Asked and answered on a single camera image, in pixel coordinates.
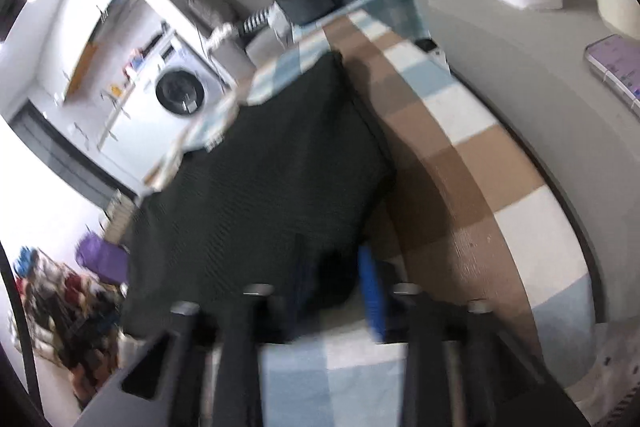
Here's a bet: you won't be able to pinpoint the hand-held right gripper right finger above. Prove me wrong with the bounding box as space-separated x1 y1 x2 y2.
358 244 592 427

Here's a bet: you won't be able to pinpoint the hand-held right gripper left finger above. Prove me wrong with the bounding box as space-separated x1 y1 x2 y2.
85 252 308 427

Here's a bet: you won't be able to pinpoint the black knit shirt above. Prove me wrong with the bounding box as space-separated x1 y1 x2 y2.
120 51 399 343

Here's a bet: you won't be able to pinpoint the brown blue checked tablecloth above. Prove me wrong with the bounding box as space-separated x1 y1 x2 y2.
142 0 597 427

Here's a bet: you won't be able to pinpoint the purple bag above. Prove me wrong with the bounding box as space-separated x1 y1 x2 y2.
75 232 131 286

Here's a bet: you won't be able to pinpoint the shoe rack with shoes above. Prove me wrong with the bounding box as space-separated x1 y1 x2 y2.
12 247 127 408

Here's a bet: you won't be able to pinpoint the woven basket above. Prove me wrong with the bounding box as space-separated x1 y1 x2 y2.
102 189 139 248

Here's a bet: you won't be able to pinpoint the white lower kitchen cabinet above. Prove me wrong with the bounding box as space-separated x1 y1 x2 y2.
96 79 168 154

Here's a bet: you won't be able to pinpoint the white patterned cloth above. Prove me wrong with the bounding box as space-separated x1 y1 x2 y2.
565 321 640 427

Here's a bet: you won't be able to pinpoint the white washing machine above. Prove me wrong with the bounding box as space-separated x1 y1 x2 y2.
152 34 227 118

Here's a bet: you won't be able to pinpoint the dark glass door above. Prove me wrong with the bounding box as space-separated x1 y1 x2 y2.
10 102 139 208

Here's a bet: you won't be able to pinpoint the grey side cabinet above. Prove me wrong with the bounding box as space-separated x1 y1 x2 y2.
400 0 640 325

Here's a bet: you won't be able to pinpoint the small table with blue cloth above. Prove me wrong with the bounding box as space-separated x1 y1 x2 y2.
290 0 432 44

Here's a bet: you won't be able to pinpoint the houndstooth cushion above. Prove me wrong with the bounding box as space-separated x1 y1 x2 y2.
242 7 274 34

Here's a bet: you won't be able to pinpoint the white crumpled cloth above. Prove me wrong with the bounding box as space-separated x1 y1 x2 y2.
207 23 236 52

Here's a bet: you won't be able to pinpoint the white upper kitchen cabinets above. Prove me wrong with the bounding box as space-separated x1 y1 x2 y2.
62 0 152 104

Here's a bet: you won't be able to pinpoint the purple tissue packet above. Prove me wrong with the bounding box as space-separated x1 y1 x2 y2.
585 34 640 110

